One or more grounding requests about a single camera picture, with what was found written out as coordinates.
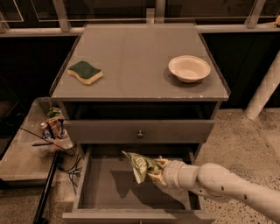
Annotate black cables on floor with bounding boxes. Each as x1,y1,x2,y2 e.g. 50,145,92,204
56,147,84,194

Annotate green yellow sponge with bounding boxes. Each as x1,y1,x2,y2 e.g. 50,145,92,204
67,61,103,85

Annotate grey drawer cabinet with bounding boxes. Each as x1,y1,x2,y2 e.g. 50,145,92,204
48,23,231,224

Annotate metal window railing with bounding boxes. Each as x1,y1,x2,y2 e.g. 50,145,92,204
0,0,280,37

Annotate white paper bowl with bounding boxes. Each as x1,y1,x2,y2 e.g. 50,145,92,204
168,55,211,83

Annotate round metal drawer knob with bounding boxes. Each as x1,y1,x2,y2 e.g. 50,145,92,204
137,130,144,138

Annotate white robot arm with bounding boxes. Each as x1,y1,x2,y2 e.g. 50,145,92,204
148,158,280,224

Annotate black stand pole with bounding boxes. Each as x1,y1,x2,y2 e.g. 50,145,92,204
33,150,61,224

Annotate green jalapeno chip bag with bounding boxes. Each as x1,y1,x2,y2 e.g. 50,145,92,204
122,151,164,184

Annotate closed top drawer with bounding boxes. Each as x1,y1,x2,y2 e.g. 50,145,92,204
64,120,214,144

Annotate open middle drawer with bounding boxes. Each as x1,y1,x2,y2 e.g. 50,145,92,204
62,144,215,224

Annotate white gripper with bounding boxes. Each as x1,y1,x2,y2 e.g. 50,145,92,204
148,157,186,189

